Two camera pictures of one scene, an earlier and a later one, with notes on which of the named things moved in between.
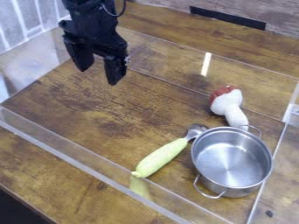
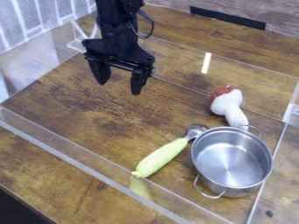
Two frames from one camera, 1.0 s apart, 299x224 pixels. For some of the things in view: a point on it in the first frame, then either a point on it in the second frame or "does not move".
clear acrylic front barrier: [107, 169] does not move
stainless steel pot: [233, 162] does not move
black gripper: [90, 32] to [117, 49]
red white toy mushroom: [227, 103] does not move
